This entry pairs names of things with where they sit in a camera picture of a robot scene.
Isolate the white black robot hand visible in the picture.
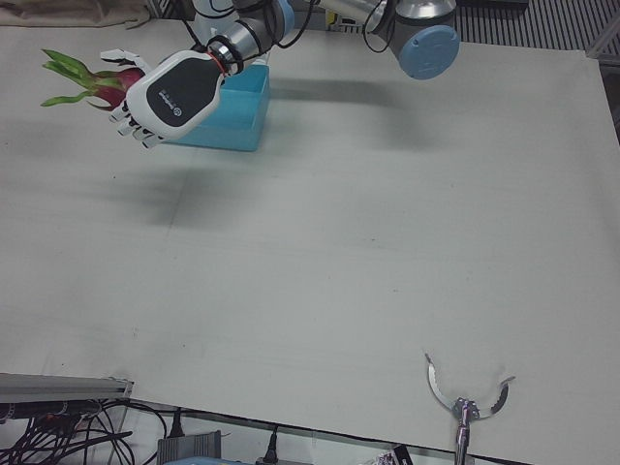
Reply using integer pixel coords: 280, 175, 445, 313
100, 47, 229, 150

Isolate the pink green dragon fruit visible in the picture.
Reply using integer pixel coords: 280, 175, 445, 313
41, 47, 149, 113

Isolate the light blue plastic tray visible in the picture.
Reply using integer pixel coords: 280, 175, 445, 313
163, 63, 272, 153

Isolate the dark grey equipment box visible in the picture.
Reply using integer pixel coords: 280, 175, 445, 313
156, 429, 224, 465

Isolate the black ribbed grille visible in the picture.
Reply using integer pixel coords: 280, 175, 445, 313
453, 0, 620, 50

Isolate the clear plastic bag with parts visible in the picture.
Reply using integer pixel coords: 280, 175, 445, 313
371, 444, 414, 465

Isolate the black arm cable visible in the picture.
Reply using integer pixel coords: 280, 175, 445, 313
363, 0, 389, 54

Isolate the black cable bundle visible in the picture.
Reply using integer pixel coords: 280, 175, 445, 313
0, 396, 169, 465

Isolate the metal reacher grabber green handle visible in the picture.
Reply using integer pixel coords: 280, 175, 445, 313
422, 352, 517, 465

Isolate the aluminium frame bar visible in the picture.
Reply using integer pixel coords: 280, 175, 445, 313
587, 26, 620, 75

